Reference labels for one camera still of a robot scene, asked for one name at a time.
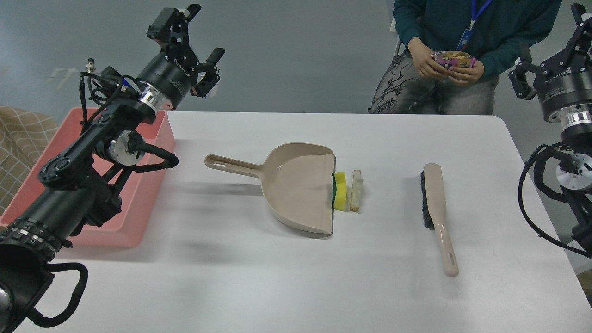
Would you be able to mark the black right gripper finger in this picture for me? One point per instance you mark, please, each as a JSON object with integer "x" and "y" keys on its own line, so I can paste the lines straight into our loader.
{"x": 582, "y": 19}
{"x": 518, "y": 77}

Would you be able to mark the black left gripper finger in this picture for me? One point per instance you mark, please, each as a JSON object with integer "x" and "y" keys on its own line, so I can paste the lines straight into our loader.
{"x": 210, "y": 73}
{"x": 171, "y": 25}

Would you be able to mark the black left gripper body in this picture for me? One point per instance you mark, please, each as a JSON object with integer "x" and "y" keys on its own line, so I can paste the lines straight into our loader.
{"x": 168, "y": 78}

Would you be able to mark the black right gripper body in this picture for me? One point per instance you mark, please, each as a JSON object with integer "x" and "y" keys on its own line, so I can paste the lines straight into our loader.
{"x": 566, "y": 78}

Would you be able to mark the beige plastic dustpan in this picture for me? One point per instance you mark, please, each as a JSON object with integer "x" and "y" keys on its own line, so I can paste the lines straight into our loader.
{"x": 297, "y": 183}

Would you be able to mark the beige hand brush black bristles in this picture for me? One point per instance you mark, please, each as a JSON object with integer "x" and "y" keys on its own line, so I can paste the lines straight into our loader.
{"x": 434, "y": 211}

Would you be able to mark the yellow green sponge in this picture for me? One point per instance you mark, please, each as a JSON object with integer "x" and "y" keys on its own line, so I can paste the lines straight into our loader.
{"x": 339, "y": 191}

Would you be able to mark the white bread slice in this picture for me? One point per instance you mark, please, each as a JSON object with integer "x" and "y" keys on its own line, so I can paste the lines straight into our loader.
{"x": 356, "y": 190}

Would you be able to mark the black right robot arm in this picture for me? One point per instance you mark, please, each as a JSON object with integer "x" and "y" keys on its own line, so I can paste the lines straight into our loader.
{"x": 562, "y": 171}

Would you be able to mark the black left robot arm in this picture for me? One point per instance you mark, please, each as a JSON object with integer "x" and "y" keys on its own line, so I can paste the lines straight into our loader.
{"x": 82, "y": 184}

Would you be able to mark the pink plastic bin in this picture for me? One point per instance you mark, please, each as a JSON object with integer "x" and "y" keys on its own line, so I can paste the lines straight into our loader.
{"x": 125, "y": 230}

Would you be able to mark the person's left hand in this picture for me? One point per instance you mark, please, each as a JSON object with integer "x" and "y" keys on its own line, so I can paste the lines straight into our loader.
{"x": 465, "y": 77}

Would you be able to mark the person's right hand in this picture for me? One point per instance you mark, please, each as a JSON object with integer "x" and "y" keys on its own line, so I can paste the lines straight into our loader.
{"x": 423, "y": 61}

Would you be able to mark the seated person dark sweater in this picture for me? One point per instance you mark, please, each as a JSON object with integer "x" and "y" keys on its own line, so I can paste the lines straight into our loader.
{"x": 498, "y": 34}

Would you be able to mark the pink snack packet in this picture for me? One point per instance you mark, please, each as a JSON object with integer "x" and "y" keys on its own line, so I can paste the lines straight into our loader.
{"x": 449, "y": 59}

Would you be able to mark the beige checkered cloth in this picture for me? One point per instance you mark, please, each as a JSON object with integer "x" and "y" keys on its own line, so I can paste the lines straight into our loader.
{"x": 24, "y": 135}

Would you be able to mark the blue lanyard id badge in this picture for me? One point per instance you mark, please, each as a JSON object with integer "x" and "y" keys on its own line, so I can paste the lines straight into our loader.
{"x": 476, "y": 12}

